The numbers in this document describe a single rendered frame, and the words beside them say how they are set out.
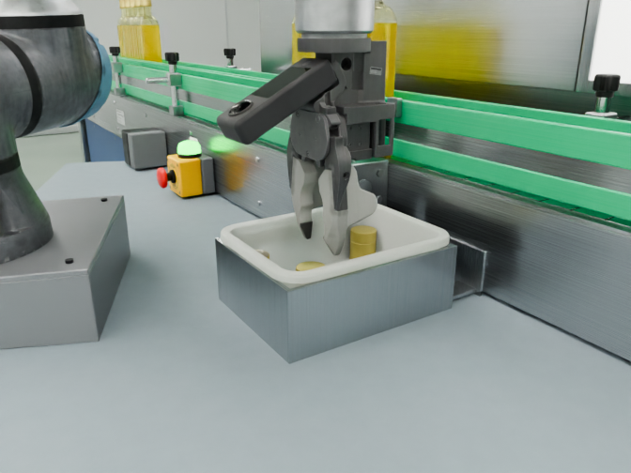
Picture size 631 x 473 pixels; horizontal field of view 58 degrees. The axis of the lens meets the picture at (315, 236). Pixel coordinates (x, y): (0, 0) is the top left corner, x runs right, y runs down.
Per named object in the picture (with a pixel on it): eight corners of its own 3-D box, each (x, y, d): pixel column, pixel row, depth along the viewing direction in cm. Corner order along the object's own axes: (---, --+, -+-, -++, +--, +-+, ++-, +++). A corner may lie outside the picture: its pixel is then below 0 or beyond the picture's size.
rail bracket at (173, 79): (186, 117, 123) (181, 52, 119) (152, 120, 119) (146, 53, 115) (179, 114, 126) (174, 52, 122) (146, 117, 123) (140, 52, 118)
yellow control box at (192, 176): (216, 194, 112) (213, 157, 109) (178, 200, 108) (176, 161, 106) (202, 187, 117) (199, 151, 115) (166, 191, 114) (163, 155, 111)
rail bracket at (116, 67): (127, 97, 160) (121, 46, 155) (100, 99, 156) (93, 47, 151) (123, 95, 163) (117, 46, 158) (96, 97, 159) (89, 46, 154)
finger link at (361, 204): (389, 249, 59) (380, 159, 58) (341, 260, 56) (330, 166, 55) (371, 246, 62) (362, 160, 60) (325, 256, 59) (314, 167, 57)
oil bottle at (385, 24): (393, 145, 92) (400, 2, 85) (365, 149, 89) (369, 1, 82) (372, 140, 96) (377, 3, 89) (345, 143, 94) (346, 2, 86)
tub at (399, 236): (454, 304, 67) (461, 235, 64) (288, 361, 55) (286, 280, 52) (363, 257, 80) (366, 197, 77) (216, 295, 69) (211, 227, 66)
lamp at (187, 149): (205, 157, 110) (204, 141, 109) (182, 160, 107) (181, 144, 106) (196, 152, 113) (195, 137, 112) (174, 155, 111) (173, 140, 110)
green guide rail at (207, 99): (333, 160, 80) (334, 101, 77) (328, 160, 79) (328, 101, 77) (75, 75, 218) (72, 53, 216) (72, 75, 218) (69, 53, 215)
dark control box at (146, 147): (168, 167, 134) (165, 131, 131) (134, 172, 130) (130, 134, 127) (157, 160, 140) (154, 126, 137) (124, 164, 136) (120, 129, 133)
